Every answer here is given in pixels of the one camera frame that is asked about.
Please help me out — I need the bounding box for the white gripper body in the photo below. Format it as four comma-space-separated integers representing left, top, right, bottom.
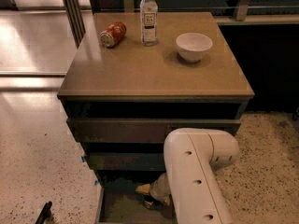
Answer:
149, 173, 171, 203

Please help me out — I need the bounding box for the orange soda can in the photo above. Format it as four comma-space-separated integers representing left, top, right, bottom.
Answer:
143, 196, 164, 210

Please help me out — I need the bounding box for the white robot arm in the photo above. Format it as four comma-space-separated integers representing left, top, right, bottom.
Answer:
135, 128, 239, 224

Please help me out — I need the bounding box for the open bottom drawer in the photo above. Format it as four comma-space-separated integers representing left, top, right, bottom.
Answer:
95, 171, 178, 224

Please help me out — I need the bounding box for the middle drawer front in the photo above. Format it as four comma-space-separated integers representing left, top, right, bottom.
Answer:
85, 152, 165, 171

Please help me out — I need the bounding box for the top drawer front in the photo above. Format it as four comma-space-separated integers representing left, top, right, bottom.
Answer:
66, 118, 241, 144

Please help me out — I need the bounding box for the grey drawer cabinet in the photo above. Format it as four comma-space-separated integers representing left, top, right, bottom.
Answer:
56, 11, 255, 224

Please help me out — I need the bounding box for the red soda can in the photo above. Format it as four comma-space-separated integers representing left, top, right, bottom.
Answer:
100, 21, 127, 48

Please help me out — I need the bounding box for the blue tape piece upper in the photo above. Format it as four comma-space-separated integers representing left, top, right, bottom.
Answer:
81, 156, 87, 162

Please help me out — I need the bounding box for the black object on floor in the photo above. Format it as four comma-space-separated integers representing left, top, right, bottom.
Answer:
35, 202, 52, 224

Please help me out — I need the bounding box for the white ceramic bowl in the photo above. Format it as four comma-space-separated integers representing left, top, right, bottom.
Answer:
176, 33, 213, 63

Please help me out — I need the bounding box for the clear plastic water bottle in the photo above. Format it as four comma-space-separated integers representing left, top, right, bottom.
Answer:
140, 0, 158, 46

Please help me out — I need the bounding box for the background railing ledge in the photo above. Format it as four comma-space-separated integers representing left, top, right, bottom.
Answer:
90, 0, 299, 25

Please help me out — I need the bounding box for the metal window frame post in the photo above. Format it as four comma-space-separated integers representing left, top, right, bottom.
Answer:
63, 0, 85, 48

